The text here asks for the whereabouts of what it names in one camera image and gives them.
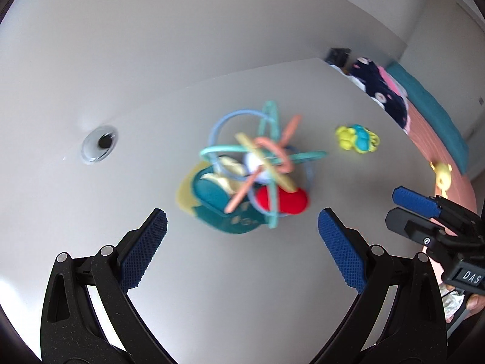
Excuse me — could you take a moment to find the pink bed sheet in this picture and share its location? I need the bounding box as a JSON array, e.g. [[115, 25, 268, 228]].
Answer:
[[408, 101, 477, 212]]

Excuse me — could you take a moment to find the crumpled white tissue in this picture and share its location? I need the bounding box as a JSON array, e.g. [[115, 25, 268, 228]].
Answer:
[[439, 284, 464, 323]]

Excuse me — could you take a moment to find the teal yellow toy frog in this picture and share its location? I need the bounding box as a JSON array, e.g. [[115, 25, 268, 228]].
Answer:
[[335, 124, 380, 154]]

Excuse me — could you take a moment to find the teal yellow cartoon phone stand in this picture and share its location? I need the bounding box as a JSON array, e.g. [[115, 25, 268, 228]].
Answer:
[[175, 160, 266, 234]]

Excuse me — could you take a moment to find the person's right hand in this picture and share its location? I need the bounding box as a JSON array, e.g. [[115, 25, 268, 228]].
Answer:
[[446, 293, 484, 324]]

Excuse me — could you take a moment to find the teal pillow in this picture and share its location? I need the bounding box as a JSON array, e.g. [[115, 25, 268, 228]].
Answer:
[[386, 62, 470, 174]]

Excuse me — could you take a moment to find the desk cable grommet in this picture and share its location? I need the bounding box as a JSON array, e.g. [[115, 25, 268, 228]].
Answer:
[[81, 125, 119, 164]]

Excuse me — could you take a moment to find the white cloth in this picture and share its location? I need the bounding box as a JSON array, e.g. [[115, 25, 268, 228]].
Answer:
[[329, 64, 366, 92]]

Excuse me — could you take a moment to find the navy patterned fleece blanket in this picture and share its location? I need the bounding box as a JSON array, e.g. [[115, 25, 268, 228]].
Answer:
[[350, 58, 410, 134]]

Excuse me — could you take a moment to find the black wall socket panel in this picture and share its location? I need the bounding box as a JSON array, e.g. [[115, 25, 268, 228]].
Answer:
[[325, 48, 351, 67]]

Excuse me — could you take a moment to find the yellow plush duck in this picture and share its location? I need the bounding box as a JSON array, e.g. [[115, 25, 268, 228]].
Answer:
[[429, 162, 452, 198]]

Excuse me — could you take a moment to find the pink fleece blanket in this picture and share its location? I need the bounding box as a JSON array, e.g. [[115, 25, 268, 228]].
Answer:
[[377, 66, 408, 98]]

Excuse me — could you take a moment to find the colourful ring rattle toy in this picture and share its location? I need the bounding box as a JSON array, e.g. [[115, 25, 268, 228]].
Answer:
[[200, 101, 327, 228]]

